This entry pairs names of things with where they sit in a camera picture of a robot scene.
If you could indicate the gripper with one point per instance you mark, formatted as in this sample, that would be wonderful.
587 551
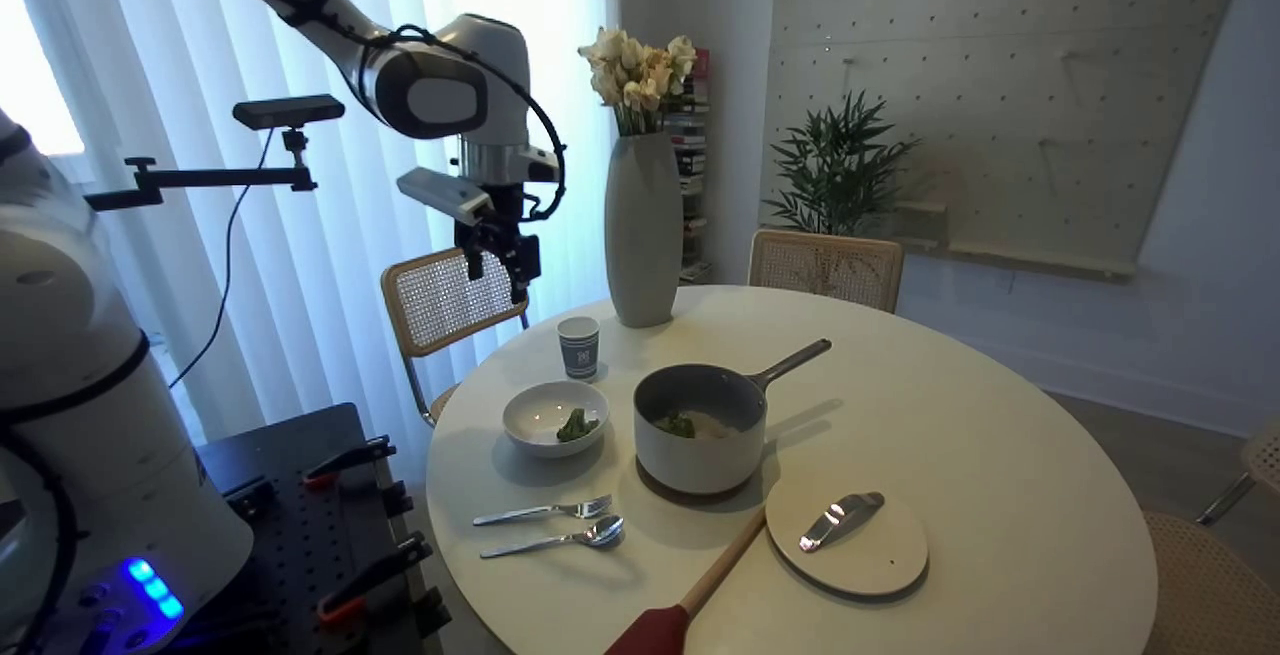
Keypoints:
505 220

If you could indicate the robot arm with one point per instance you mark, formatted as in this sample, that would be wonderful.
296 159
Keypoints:
90 405

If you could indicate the white bowl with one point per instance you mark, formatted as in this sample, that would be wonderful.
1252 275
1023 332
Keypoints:
535 415

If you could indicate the broccoli piece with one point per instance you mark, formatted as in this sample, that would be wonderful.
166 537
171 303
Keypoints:
575 426
677 425

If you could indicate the round cream pot lid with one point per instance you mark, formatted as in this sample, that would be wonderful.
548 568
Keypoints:
860 560

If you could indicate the rattan chair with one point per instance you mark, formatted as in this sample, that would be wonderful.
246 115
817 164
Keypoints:
440 300
1262 460
825 265
1215 585

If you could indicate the grey paper cup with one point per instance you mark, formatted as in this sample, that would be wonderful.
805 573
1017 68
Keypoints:
578 350

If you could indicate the tall grey vase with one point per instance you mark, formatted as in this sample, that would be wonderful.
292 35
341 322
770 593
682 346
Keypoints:
643 235

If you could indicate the white sheer curtain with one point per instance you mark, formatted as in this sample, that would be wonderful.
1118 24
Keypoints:
320 285

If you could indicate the orange and black clamp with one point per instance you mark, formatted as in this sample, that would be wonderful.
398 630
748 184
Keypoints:
345 460
375 575

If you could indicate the silver fork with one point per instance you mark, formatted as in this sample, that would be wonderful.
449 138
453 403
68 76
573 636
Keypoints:
540 511

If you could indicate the bunch of cream flowers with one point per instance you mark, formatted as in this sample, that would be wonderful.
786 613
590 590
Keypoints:
640 70

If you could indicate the silver spoon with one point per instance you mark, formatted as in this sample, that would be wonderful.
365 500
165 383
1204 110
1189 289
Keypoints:
600 532

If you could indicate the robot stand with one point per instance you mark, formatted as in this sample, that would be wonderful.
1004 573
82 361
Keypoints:
310 535

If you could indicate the green potted plant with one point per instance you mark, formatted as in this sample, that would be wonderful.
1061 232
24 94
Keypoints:
835 170

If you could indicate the wooden pegboard shelf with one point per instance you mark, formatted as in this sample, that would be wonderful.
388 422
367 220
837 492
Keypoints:
1040 260

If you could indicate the beige pegboard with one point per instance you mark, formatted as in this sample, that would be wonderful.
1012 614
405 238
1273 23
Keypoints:
1050 85

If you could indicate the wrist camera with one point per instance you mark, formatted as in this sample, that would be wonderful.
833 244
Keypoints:
445 193

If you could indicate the camera on mount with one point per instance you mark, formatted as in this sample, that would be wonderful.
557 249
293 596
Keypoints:
290 112

